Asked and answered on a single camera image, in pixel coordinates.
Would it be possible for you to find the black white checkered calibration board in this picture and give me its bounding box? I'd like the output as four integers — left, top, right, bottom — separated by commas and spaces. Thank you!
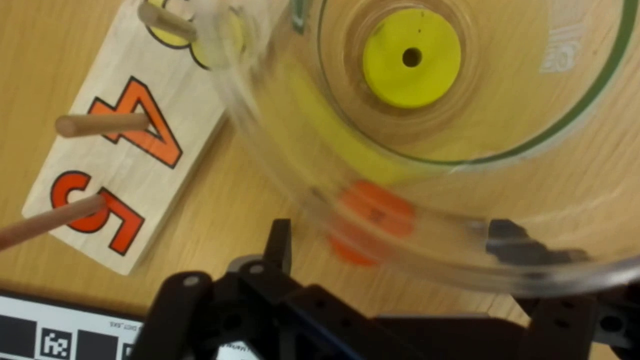
0, 293, 152, 360

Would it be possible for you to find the clear plastic cup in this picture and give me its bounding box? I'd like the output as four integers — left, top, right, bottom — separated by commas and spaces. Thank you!
192, 0, 640, 298

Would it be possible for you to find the yellow disc with hole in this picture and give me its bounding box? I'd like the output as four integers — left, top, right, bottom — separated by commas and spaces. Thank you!
359, 7, 463, 113

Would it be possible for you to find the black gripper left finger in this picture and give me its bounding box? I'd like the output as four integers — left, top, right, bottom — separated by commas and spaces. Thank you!
128, 219, 375, 360

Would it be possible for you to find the wooden number peg board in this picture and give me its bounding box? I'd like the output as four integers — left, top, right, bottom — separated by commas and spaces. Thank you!
0, 0, 232, 278

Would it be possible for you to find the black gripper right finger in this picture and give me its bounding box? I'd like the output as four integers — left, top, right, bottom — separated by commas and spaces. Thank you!
483, 219, 640, 360

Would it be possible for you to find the orange disc with hole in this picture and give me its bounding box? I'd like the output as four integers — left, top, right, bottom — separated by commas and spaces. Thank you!
325, 178, 417, 271

